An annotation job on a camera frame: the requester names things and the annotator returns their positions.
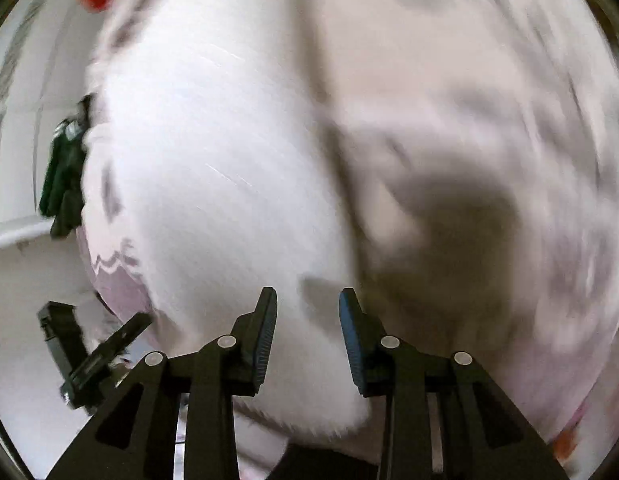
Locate floral printed blanket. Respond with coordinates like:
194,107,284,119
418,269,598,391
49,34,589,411
78,0,619,480

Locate white fuzzy knit sweater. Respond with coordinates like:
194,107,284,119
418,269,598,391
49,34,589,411
82,0,376,448

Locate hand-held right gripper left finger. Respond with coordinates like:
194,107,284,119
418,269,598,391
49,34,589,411
44,286,279,480

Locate dark green cloth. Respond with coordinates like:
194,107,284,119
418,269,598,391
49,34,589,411
38,93,98,240

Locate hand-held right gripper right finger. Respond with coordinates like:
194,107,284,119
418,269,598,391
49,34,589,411
338,287,576,480

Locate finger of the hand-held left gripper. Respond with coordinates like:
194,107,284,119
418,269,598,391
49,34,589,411
36,301,88,382
58,312,155,415

